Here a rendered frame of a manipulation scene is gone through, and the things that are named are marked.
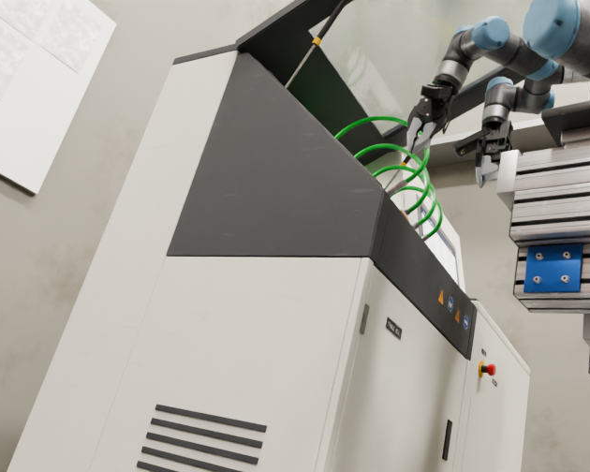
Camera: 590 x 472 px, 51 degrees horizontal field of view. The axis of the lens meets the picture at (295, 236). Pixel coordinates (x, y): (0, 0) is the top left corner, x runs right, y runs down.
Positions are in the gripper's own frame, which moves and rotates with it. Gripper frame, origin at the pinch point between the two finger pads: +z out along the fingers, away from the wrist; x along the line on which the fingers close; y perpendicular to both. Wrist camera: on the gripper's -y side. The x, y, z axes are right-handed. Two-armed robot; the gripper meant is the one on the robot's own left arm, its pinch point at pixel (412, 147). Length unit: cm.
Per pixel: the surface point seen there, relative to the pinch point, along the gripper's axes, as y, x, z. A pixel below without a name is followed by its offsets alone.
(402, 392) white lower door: 2, -22, 55
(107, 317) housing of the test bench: -8, 51, 71
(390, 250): -12.1, -10.1, 28.6
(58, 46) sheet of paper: 52, 199, -17
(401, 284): -5.0, -13.3, 33.4
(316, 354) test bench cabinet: -23, -9, 55
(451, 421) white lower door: 34, -30, 56
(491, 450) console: 72, -40, 59
